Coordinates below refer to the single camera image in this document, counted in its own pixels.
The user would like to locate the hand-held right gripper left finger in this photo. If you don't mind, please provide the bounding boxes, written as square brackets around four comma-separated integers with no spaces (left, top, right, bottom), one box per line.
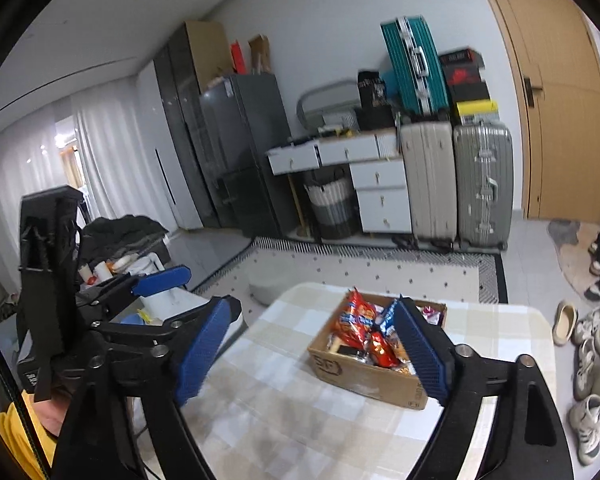
[51,298,243,480]

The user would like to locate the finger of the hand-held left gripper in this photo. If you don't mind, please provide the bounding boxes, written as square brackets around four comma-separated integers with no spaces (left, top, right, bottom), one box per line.
[79,265,192,307]
[86,309,217,345]

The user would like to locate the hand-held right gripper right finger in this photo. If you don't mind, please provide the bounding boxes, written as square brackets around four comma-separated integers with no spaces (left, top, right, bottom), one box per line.
[391,296,577,480]

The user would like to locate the blue cookie packet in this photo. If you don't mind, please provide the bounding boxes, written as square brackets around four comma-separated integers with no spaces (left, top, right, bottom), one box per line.
[378,301,400,347]

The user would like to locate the brown cardboard box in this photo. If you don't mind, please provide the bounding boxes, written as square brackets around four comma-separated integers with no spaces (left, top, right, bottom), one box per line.
[307,292,448,412]

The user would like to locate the red chips packet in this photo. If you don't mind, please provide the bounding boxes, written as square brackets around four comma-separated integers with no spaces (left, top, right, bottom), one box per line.
[329,288,382,348]

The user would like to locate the person's left hand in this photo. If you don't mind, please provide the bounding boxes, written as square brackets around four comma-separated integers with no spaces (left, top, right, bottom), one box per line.
[31,391,74,437]

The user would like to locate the white kettle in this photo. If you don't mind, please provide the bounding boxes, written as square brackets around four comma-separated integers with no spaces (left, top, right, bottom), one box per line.
[129,255,162,277]

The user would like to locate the dark cloth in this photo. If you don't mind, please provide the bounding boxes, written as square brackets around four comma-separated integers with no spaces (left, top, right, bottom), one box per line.
[81,213,169,264]

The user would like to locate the patterned floor rug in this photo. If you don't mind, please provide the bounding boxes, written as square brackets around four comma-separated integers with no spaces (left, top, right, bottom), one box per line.
[194,236,509,307]

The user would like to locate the beige checked tablecloth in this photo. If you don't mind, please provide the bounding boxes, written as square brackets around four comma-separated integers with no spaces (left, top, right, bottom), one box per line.
[125,282,557,480]

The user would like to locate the white curtain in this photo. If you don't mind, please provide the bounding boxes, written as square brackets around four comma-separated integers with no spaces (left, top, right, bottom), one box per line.
[0,89,157,307]

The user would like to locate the white tall cabinet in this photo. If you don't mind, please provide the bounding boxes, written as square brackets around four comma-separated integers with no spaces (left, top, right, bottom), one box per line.
[134,57,204,232]

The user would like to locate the black glass cabinet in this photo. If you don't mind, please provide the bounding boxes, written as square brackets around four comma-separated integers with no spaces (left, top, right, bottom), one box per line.
[152,22,222,229]

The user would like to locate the grey refrigerator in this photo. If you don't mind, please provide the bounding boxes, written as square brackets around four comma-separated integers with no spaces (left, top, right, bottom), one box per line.
[198,72,302,239]

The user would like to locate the cream suitcase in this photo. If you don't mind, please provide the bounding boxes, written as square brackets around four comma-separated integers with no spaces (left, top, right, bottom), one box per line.
[398,119,459,252]

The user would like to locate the group of loose shoes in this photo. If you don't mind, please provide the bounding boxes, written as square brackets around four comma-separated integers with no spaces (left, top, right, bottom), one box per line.
[551,230,600,467]

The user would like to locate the white dresser with drawers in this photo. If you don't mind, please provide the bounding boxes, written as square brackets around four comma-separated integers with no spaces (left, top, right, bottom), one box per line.
[265,127,414,237]

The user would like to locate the woven laundry basket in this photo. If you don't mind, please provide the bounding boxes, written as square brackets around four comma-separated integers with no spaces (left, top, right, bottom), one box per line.
[302,167,362,241]

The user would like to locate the silver suitcase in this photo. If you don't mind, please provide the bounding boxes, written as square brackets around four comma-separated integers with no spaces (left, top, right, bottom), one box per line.
[452,120,515,252]

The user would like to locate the grey door mat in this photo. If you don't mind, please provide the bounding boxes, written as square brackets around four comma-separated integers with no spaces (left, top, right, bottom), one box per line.
[546,218,600,292]

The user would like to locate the flat cardboard carton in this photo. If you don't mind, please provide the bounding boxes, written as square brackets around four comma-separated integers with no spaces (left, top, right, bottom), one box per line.
[184,20,232,94]

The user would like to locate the red paper bag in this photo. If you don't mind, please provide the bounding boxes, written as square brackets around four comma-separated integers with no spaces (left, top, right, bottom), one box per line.
[229,40,249,75]

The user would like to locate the oval mirror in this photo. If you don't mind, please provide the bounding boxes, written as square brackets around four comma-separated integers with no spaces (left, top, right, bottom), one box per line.
[297,79,362,129]

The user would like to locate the black storage box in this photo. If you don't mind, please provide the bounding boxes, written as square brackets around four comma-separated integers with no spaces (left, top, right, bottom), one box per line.
[354,105,397,132]

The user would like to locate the brown paper bags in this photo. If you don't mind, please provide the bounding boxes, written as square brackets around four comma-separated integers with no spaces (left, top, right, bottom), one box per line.
[247,34,272,75]

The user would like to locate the yellow shoe box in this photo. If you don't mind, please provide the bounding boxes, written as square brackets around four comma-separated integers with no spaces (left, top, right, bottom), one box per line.
[454,100,501,124]

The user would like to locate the black shopping bag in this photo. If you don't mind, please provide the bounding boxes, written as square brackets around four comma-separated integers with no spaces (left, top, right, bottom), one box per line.
[357,71,389,109]

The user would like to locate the wooden door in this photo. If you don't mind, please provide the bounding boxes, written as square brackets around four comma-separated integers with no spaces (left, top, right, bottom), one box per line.
[466,0,600,224]

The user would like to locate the teal suitcase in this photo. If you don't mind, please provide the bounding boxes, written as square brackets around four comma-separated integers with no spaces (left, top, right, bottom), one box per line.
[379,16,449,117]

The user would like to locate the black and red shoe box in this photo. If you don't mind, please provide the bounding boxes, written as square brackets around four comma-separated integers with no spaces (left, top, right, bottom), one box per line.
[438,48,482,67]

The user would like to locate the black cable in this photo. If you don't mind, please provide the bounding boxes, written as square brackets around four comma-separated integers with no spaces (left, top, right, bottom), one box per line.
[0,305,52,480]

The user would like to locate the dark door handle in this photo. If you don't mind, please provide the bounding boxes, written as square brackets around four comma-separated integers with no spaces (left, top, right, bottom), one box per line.
[522,76,544,109]

